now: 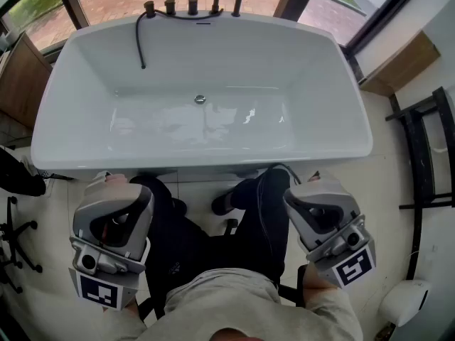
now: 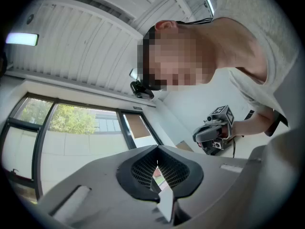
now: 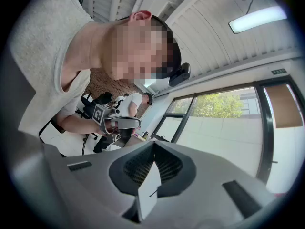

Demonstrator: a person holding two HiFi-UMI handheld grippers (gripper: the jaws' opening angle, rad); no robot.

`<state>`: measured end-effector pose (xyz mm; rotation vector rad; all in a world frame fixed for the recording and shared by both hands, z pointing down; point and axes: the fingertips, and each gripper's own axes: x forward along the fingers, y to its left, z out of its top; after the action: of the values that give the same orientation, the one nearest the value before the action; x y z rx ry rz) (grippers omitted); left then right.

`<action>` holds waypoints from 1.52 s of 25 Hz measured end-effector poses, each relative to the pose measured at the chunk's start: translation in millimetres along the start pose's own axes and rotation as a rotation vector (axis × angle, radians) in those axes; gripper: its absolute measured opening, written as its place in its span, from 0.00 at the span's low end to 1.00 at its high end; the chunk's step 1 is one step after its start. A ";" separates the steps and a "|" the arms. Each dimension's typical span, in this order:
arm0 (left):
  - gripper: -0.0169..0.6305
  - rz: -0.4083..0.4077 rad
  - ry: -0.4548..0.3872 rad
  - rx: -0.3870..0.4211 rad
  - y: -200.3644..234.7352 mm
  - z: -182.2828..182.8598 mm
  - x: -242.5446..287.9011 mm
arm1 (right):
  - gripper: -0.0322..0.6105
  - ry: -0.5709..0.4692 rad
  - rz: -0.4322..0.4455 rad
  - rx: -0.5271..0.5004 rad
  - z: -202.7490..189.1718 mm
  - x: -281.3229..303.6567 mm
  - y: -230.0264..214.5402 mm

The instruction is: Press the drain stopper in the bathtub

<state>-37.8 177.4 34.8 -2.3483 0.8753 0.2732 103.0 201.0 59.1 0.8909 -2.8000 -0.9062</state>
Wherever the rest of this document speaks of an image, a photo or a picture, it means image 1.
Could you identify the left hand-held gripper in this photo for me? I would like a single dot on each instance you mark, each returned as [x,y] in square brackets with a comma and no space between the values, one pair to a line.
[110,197]

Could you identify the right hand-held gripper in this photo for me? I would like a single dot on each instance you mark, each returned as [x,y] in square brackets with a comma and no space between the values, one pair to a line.
[330,201]

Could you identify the chrome drain stopper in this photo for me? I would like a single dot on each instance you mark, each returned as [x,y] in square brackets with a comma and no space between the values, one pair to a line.
[200,99]

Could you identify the white bathtub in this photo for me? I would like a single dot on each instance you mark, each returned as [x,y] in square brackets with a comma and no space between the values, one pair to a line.
[249,59]

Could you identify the person's right forearm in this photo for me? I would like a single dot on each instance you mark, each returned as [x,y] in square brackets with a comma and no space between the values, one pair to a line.
[327,297]

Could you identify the person's left forearm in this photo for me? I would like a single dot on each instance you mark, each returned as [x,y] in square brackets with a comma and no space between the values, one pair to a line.
[122,318]

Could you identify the person's right leg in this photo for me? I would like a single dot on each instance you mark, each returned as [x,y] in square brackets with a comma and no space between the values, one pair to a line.
[256,226]

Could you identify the person's leg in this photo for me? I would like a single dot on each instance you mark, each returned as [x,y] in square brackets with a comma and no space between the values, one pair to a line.
[177,240]
[256,226]

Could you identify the person's left leg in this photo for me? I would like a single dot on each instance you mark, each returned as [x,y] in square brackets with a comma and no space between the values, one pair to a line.
[177,240]

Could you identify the person's black right shoe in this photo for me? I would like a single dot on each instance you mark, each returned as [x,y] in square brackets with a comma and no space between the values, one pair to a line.
[222,202]

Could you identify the black metal rack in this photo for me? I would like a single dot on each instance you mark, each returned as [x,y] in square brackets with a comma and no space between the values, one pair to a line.
[419,155]

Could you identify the black office chair base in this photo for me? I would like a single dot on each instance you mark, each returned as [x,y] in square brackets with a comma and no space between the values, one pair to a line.
[16,233]

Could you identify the wooden cabinet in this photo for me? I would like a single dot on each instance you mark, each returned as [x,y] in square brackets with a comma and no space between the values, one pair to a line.
[21,80]

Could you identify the person's beige shirt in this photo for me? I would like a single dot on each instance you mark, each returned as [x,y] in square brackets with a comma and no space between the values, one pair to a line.
[227,304]

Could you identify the white rounded appliance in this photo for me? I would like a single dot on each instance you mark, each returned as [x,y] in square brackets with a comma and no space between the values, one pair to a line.
[405,302]

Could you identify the dark round faucet knob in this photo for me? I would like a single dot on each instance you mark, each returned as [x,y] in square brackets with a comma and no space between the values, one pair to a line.
[193,6]
[170,6]
[149,8]

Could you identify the wooden wall shelf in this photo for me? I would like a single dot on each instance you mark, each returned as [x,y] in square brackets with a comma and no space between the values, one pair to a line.
[401,66]

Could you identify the black window frame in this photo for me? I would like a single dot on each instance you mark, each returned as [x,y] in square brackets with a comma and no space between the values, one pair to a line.
[384,9]

